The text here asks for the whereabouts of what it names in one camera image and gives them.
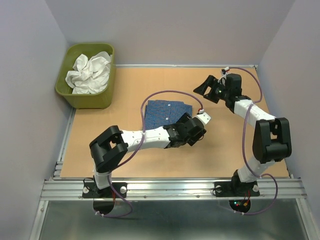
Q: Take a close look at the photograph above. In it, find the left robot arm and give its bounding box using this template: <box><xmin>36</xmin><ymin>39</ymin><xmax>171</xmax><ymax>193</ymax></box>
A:
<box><xmin>89</xmin><ymin>111</ymin><xmax>211</xmax><ymax>197</ymax></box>

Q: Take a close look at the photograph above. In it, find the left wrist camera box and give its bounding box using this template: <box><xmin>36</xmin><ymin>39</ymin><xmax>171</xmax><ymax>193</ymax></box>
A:
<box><xmin>195</xmin><ymin>108</ymin><xmax>211</xmax><ymax>125</ymax></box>

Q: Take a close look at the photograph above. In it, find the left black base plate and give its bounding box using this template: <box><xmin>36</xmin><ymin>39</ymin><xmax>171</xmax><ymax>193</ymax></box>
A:
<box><xmin>82</xmin><ymin>181</ymin><xmax>128</xmax><ymax>199</ymax></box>

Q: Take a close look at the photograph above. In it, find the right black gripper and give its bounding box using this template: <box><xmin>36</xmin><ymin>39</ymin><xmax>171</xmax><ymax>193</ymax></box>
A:
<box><xmin>193</xmin><ymin>75</ymin><xmax>230</xmax><ymax>104</ymax></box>

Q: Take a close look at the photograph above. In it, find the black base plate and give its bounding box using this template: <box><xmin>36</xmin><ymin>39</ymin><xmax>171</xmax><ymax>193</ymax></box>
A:
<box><xmin>82</xmin><ymin>181</ymin><xmax>128</xmax><ymax>199</ymax></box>
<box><xmin>212</xmin><ymin>180</ymin><xmax>260</xmax><ymax>198</ymax></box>

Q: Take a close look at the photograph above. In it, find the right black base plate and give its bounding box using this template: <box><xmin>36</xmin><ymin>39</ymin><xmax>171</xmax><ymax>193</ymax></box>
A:
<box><xmin>212</xmin><ymin>180</ymin><xmax>260</xmax><ymax>198</ymax></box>

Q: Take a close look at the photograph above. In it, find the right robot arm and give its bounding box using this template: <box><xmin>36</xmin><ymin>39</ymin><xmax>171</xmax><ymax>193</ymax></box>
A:
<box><xmin>193</xmin><ymin>72</ymin><xmax>292</xmax><ymax>197</ymax></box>

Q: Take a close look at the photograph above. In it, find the blue checkered long sleeve shirt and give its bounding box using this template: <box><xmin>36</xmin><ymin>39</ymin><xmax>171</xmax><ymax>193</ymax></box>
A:
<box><xmin>144</xmin><ymin>100</ymin><xmax>193</xmax><ymax>130</ymax></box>

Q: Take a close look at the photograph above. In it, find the white crumpled shirt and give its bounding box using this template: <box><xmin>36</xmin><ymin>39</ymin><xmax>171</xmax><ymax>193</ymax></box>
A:
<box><xmin>65</xmin><ymin>51</ymin><xmax>112</xmax><ymax>95</ymax></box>

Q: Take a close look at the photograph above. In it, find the green plastic bin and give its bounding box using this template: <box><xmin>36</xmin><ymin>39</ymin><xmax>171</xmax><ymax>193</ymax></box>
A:
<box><xmin>55</xmin><ymin>42</ymin><xmax>117</xmax><ymax>109</ymax></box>

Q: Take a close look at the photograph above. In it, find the aluminium mounting rail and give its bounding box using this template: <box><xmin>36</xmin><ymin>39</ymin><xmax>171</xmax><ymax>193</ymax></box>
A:
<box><xmin>30</xmin><ymin>110</ymin><xmax>320</xmax><ymax>240</ymax></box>

